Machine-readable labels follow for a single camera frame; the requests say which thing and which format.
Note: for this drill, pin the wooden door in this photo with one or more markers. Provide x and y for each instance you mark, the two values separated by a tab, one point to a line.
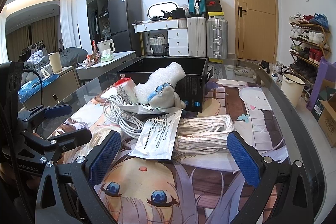
256	31

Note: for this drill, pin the beige paper cup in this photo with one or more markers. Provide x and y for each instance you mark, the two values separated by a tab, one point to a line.
55	62

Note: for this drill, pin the white drawer desk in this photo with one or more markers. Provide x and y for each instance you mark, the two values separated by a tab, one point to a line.
177	34

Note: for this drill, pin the beige bedside cabinet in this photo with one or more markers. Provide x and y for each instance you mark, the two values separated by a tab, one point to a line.
54	89

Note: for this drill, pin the white electric kettle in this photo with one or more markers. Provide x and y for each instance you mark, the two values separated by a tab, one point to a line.
106	45

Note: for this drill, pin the white plastic bucket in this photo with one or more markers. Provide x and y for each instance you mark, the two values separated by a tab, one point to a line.
292	87

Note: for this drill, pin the brown cardboard box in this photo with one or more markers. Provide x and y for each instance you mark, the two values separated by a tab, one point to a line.
327	120

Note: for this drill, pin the black cardboard storage box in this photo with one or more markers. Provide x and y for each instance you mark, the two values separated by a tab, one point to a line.
187	75

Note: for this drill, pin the grey low side table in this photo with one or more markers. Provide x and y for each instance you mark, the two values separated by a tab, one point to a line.
87	74

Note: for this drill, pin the white suitcase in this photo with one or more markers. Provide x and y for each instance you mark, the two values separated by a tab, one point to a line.
196	28

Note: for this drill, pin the wooden shoe rack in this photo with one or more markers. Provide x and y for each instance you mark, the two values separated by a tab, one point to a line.
309	45

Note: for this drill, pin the stacked shoe boxes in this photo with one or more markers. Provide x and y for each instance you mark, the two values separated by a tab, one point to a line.
214	9

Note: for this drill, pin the silver aluminium suitcase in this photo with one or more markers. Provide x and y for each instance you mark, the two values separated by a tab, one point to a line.
217	38

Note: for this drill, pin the striped woven basket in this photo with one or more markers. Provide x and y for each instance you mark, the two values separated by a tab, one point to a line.
158	45

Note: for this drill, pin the red white wipes pack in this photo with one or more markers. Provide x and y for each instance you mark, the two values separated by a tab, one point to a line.
125	89

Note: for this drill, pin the white plush toy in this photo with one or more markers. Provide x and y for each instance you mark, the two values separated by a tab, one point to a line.
165	99

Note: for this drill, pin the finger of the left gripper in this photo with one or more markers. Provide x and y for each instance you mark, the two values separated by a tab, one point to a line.
53	148
56	110

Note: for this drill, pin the white foam sheet roll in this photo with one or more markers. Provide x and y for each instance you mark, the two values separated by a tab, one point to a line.
171	74

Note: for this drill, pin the green tissue pack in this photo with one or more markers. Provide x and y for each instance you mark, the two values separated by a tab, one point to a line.
106	55

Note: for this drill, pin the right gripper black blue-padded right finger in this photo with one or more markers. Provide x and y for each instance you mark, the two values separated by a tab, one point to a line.
294	203

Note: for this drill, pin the silver foil pouch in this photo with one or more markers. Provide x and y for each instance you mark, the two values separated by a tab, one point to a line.
156	141

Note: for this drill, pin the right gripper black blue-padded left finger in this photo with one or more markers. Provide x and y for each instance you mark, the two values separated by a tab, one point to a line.
66	192

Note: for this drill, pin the black refrigerator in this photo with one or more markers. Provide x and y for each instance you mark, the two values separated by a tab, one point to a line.
122	15

